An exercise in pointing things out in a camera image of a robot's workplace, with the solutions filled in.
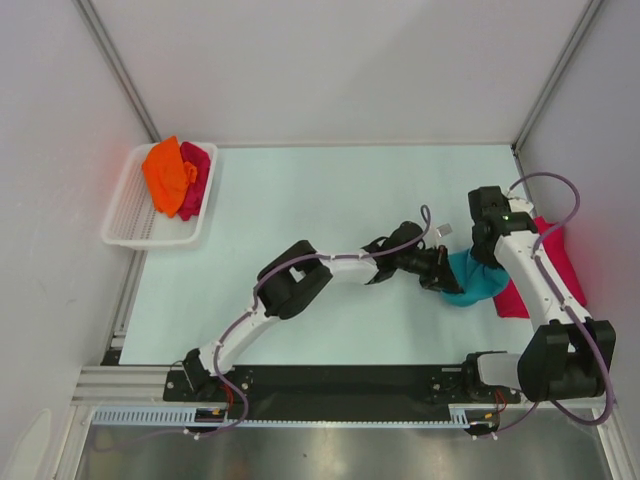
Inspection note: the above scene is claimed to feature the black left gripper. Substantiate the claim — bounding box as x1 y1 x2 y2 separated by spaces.
395 245 463 298

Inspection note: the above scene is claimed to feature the teal t shirt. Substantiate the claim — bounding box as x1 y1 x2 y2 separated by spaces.
441 249 510 307

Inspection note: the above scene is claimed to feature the white perforated plastic basket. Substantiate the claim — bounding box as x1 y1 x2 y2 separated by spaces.
101 142 218 251

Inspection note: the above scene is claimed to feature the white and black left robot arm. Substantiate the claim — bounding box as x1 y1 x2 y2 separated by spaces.
182 221 464 400

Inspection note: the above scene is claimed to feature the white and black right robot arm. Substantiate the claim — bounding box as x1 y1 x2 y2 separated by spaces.
461 186 616 402

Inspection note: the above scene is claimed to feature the folded crimson t shirt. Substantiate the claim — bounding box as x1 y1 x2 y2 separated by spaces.
493 227 587 319

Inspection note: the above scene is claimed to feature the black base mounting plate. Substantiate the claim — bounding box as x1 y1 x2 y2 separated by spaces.
162 363 522 422

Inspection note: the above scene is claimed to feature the crimson t shirt in basket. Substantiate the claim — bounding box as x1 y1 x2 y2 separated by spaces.
178 142 211 221

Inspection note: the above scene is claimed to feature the orange t shirt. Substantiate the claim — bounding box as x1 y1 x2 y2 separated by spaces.
141 136 198 218

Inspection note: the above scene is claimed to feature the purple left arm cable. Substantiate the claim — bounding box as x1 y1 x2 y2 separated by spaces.
92 203 432 443

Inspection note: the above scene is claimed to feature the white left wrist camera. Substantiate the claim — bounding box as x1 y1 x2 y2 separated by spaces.
436 224 453 238

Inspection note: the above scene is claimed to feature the white slotted cable duct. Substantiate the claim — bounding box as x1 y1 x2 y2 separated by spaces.
92 403 501 430

